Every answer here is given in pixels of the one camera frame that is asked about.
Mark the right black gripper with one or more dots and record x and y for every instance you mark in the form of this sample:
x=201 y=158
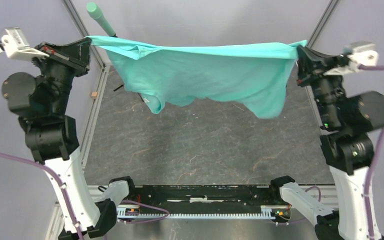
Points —
x=313 y=65

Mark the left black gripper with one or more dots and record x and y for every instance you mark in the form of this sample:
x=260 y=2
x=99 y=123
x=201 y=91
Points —
x=75 y=56

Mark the teal t-shirt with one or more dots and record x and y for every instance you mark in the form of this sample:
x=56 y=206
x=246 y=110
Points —
x=254 y=75

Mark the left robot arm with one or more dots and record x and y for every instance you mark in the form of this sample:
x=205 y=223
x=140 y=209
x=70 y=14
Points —
x=40 y=102

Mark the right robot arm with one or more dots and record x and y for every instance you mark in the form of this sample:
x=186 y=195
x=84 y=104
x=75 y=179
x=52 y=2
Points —
x=347 y=149

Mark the green microphone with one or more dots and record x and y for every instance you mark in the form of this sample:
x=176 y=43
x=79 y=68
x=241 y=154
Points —
x=96 y=14

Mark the small wooden cube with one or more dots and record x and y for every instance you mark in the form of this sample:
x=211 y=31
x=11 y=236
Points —
x=94 y=95

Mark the black tripod stand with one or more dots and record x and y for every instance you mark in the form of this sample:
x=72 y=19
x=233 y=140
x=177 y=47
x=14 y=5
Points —
x=127 y=89

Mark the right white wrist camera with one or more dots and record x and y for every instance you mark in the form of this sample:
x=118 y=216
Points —
x=357 y=54

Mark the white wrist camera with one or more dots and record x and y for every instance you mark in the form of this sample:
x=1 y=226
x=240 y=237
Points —
x=16 y=47
x=357 y=54

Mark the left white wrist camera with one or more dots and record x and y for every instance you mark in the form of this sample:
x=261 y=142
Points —
x=16 y=47

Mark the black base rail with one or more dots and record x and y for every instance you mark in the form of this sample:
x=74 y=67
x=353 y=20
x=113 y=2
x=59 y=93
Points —
x=206 y=199

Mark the white cable duct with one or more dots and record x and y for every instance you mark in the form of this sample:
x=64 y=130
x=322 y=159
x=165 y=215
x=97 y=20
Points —
x=264 y=214

